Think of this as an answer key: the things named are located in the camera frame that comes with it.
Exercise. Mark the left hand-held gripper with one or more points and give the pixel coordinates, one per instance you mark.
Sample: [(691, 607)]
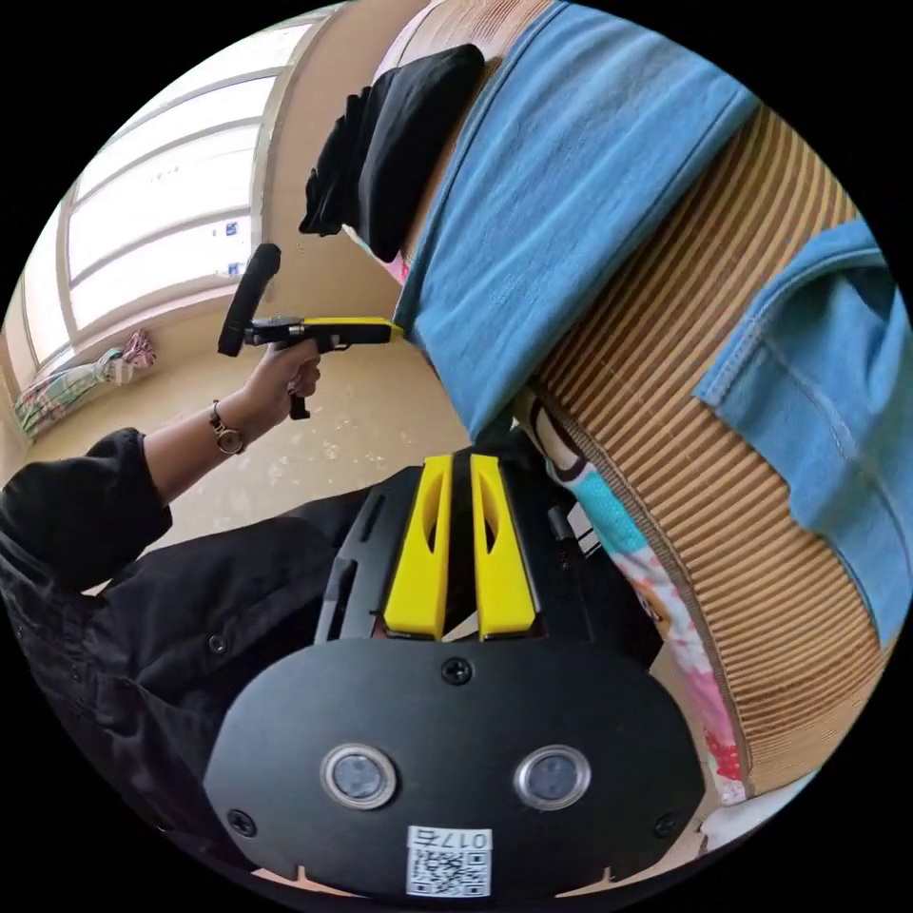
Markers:
[(279, 329)]

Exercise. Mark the patterned tied curtain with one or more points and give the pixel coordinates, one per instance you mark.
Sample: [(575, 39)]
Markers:
[(78, 389)]

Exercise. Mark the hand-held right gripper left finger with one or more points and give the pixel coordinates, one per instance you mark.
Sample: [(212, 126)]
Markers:
[(417, 571)]

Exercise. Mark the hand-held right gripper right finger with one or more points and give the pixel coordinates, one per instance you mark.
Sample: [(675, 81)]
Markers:
[(506, 571)]

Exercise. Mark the bed with woven mat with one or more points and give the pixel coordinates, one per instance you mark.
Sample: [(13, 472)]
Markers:
[(677, 371)]

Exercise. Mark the person's left hand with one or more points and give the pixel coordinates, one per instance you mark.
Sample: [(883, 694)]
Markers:
[(278, 381)]

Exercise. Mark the person's left forearm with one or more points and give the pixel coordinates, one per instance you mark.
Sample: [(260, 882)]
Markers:
[(192, 446)]

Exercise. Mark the window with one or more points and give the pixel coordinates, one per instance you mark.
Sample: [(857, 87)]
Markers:
[(157, 214)]

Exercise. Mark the black garment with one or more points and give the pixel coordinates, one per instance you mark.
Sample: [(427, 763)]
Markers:
[(389, 150)]

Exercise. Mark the blue jeans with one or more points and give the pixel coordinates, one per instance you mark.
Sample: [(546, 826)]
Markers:
[(571, 214)]

